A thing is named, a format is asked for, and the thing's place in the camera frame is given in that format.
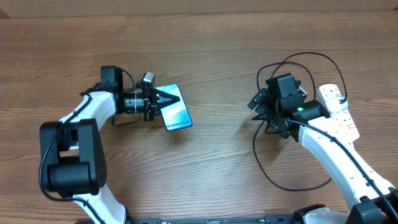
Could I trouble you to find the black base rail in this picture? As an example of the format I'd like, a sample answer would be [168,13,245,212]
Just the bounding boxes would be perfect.
[130,214,297,224]

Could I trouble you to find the black USB charging cable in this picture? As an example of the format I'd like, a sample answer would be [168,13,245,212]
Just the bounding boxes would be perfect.
[252,52,348,192]

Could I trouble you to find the white charger plug adapter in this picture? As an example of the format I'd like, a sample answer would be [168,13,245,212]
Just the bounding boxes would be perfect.
[323,96,348,114]

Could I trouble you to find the blue Galaxy smartphone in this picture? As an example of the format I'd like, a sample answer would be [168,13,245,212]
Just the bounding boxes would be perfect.
[155,83,193,131]

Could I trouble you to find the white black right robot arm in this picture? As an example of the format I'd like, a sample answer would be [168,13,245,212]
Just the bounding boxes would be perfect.
[248,73,397,223]

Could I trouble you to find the white power strip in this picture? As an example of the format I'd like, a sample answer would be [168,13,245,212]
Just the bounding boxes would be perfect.
[317,84,360,142]

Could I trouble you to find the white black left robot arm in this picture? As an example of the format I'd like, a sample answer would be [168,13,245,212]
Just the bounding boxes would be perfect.
[38,65,184,223]

